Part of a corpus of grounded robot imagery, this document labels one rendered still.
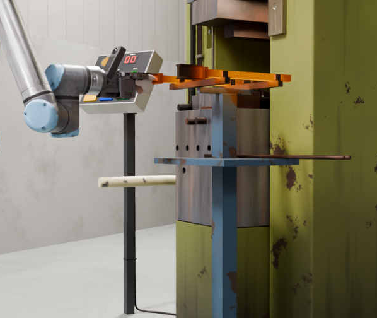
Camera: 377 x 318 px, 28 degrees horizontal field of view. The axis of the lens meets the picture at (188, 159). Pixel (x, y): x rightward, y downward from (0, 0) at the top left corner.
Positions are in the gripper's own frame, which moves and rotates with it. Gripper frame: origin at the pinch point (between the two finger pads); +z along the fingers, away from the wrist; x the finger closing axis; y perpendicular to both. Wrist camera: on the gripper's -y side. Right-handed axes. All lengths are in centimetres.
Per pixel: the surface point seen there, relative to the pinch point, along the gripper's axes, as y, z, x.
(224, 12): -30, 48, -24
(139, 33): -81, 223, -382
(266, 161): 27.3, 21.3, 32.0
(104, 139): 17, 174, -357
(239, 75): 0.5, 15.9, 25.5
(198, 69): -0.5, 1.3, 24.3
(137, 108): 6, 37, -72
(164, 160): 27.3, 5.5, -1.6
